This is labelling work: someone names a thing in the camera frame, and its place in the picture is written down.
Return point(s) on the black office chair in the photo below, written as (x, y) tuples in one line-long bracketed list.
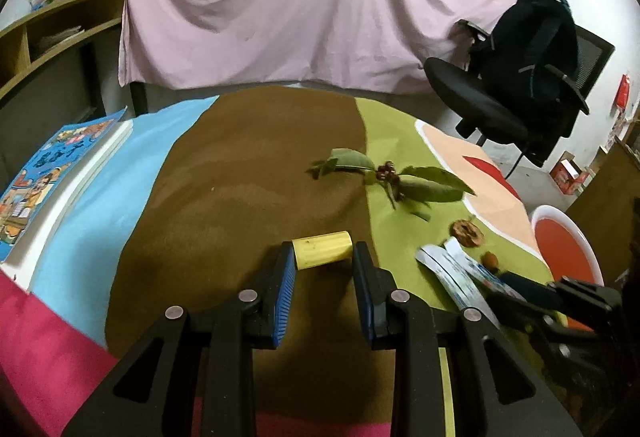
[(470, 97)]

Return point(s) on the thin pile of papers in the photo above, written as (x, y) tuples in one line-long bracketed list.
[(60, 38)]

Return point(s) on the brown walnut shell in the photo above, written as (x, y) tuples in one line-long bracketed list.
[(467, 234)]

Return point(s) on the pink hanging sheet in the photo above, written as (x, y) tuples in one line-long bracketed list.
[(310, 2)]

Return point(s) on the blue cartoon cover book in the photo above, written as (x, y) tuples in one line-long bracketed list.
[(45, 187)]

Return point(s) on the dark blue backpack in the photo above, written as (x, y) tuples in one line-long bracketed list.
[(530, 47)]

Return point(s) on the red cardboard box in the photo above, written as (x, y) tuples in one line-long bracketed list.
[(567, 174)]

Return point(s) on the red plastic bucket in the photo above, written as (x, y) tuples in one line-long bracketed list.
[(565, 247)]

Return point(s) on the red hanging ornament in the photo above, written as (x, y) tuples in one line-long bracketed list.
[(623, 92)]

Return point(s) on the small brown nut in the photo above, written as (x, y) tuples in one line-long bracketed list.
[(491, 262)]

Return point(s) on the multicoloured patchwork blanket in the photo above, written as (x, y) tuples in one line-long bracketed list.
[(240, 197)]

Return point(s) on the yellow bamboo cylinder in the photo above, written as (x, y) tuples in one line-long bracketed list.
[(322, 249)]

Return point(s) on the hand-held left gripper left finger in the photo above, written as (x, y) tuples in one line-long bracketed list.
[(284, 297)]

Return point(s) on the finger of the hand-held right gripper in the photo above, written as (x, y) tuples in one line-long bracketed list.
[(515, 312), (532, 292)]

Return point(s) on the wooden desk shelf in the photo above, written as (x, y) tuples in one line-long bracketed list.
[(60, 22)]

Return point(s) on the leafy twig with berries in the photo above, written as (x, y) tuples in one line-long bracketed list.
[(430, 189)]

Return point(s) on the white blue strip wrapper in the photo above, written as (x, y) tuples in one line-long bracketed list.
[(452, 279), (472, 267)]

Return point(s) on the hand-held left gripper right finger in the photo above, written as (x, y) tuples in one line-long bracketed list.
[(364, 297)]

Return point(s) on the wooden cabinet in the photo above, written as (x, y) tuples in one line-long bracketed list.
[(610, 207)]

